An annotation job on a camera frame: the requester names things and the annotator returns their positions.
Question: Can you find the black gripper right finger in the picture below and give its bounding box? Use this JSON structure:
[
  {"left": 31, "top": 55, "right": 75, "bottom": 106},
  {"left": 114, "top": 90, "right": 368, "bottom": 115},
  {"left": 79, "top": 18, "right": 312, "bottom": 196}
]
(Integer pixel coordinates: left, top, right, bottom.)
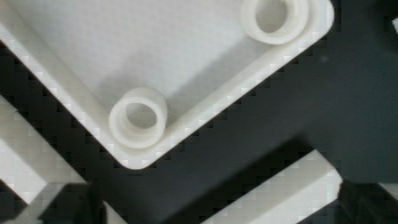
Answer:
[{"left": 299, "top": 181, "right": 398, "bottom": 224}]

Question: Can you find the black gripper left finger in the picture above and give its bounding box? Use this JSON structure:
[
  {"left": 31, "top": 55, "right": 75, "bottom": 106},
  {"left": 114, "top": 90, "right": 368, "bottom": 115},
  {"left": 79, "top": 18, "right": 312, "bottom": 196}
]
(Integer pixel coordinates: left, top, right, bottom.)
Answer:
[{"left": 40, "top": 183, "right": 107, "bottom": 224}]

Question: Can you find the white L-shaped corner fence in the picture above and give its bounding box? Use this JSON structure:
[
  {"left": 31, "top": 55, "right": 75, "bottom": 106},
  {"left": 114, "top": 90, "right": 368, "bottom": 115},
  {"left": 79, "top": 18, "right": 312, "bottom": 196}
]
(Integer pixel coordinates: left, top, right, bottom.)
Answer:
[{"left": 0, "top": 96, "right": 127, "bottom": 224}]

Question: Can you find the white desk top tray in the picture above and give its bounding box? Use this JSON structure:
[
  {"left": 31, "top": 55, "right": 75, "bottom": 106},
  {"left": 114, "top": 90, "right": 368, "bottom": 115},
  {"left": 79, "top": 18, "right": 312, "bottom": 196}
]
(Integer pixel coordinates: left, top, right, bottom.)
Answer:
[{"left": 0, "top": 0, "right": 335, "bottom": 169}]

